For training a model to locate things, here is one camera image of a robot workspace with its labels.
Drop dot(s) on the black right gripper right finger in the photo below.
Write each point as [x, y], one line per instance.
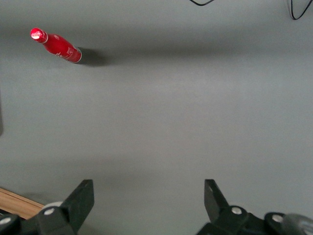
[217, 208]

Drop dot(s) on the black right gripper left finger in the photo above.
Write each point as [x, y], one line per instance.
[73, 208]

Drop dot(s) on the light wooden board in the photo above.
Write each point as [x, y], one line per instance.
[17, 203]

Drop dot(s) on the red bottle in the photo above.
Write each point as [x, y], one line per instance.
[58, 46]

